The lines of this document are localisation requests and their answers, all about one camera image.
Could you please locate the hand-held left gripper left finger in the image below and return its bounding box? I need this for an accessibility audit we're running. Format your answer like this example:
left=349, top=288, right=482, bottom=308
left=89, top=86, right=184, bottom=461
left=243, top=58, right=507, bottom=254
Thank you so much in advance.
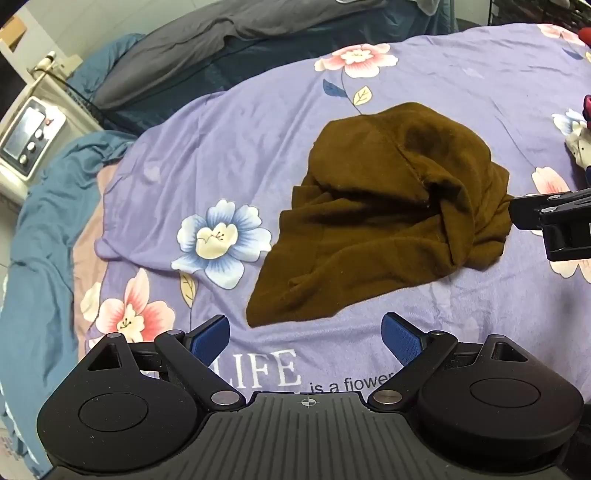
left=88, top=315, right=246, bottom=412

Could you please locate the white appliance with knobs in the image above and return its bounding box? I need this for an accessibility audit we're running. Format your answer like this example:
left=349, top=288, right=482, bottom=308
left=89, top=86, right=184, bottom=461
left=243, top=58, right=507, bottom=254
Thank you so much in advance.
left=0, top=95, right=68, bottom=176

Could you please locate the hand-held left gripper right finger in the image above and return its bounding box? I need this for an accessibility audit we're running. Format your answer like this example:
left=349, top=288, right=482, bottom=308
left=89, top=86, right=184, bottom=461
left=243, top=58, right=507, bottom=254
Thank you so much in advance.
left=367, top=312, right=530, bottom=412

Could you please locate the white cabinet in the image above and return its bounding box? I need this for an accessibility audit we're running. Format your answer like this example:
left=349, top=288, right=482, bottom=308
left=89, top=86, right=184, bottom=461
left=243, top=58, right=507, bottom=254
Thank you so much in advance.
left=0, top=51, right=103, bottom=205

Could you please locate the brown shirt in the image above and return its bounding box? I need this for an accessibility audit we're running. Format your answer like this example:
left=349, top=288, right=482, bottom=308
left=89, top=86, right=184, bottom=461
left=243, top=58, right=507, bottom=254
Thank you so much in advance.
left=246, top=102, right=515, bottom=329

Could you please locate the purple floral blanket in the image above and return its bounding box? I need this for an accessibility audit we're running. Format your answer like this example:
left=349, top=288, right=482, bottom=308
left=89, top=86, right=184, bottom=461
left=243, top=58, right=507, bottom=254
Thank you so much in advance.
left=74, top=22, right=591, bottom=407

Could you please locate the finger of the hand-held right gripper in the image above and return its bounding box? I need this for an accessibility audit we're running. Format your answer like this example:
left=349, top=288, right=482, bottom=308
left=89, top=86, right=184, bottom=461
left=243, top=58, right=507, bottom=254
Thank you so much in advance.
left=540, top=206, right=591, bottom=262
left=508, top=188, right=591, bottom=232

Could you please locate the grey quilt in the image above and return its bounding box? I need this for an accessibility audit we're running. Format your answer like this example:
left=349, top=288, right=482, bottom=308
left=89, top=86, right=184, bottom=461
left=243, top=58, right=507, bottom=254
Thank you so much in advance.
left=92, top=0, right=419, bottom=110

